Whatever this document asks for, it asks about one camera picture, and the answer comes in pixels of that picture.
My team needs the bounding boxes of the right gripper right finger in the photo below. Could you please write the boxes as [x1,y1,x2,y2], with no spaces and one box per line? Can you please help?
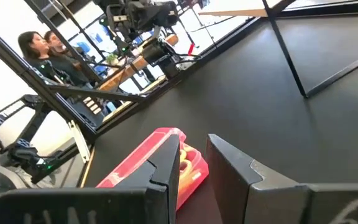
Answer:
[206,133,358,224]

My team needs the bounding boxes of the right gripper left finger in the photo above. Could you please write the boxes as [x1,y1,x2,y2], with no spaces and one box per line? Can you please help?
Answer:
[0,133,181,224]

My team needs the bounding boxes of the pink transparent pencil case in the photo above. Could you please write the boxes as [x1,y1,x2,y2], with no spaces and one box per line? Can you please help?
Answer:
[95,126,210,212]

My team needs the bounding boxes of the orange-handled scissors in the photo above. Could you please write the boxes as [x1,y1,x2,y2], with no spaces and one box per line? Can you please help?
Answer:
[178,146,200,200]

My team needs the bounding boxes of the wooden desk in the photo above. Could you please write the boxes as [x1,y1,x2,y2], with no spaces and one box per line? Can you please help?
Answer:
[98,33,180,93]

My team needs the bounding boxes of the two seated people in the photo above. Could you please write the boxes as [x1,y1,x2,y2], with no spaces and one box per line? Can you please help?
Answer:
[17,30,90,88]

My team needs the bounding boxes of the black base bar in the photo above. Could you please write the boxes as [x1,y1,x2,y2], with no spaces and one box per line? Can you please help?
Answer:
[305,48,358,99]

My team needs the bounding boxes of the small potted green plant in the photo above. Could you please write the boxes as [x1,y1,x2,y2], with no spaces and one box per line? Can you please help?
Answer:
[106,53,119,66]

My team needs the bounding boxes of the person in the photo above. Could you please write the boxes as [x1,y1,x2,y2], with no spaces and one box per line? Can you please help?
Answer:
[44,30,83,63]

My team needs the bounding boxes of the wooden shelf board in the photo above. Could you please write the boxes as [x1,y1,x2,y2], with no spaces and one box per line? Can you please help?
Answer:
[197,0,291,18]

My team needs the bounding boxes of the white bracket plate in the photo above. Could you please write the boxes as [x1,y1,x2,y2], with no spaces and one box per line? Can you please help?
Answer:
[68,119,91,164]

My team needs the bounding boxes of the black frame cross strut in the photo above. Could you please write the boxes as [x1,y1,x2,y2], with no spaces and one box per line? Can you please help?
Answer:
[50,83,147,103]

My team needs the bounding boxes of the black rig frame beam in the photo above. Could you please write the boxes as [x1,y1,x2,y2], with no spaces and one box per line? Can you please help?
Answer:
[0,17,104,142]

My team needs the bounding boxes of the black frame post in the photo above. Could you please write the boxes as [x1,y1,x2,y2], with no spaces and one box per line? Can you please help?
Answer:
[261,0,309,99]

